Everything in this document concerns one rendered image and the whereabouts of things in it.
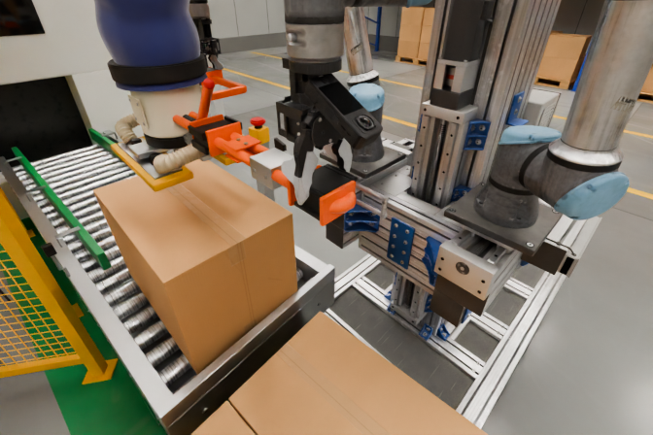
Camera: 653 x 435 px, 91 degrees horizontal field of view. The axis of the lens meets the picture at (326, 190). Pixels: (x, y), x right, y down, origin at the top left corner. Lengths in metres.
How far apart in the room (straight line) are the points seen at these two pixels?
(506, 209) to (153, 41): 0.90
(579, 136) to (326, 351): 0.90
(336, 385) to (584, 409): 1.23
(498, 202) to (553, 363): 1.31
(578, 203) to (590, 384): 1.45
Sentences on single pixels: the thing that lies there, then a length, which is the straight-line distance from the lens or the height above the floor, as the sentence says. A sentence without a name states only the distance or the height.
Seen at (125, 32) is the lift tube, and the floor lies 1.46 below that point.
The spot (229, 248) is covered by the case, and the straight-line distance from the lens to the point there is 0.92.
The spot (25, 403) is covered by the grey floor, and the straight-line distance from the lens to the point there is 2.14.
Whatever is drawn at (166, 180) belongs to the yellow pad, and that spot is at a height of 1.14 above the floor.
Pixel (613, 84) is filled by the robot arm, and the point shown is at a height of 1.41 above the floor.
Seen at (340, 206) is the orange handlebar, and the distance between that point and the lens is 0.48.
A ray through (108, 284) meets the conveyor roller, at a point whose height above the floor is 0.54.
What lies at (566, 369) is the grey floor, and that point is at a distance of 2.10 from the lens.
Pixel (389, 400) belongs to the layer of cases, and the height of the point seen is 0.54.
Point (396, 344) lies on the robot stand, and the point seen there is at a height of 0.21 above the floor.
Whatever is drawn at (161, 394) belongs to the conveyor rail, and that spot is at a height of 0.60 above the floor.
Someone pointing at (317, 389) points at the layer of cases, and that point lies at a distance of 1.11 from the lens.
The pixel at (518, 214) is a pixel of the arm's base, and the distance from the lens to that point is 0.92.
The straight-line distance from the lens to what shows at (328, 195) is 0.47.
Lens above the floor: 1.53
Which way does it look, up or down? 32 degrees down
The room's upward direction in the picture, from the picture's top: straight up
